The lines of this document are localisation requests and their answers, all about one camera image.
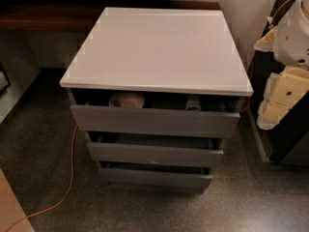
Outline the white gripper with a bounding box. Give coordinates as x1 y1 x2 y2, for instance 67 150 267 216
254 27 309 131

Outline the clear blue plastic bottle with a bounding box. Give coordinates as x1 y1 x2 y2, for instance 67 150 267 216
186 95 201 111

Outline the grey top drawer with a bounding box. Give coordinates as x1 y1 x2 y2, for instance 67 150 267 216
70 104 239 138

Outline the grey drawer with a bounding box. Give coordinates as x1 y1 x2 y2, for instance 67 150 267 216
87 132 223 168
70 104 239 138
98 161 212 189

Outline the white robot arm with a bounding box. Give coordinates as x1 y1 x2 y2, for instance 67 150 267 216
254 0 309 131

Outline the grey cabinet with white top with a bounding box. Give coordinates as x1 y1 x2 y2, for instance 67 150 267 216
60 8 253 192

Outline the grey middle drawer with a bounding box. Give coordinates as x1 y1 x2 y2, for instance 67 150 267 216
87 132 223 168

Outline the grey bottom drawer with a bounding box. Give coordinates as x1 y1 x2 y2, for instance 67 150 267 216
98 161 212 189

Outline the white paper bowl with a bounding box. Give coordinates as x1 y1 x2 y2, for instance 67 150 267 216
109 92 145 108

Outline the dark wooden shelf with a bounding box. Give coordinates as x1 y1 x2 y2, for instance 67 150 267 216
0 0 220 32

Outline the orange cable on floor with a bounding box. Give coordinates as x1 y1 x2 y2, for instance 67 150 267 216
4 124 79 232

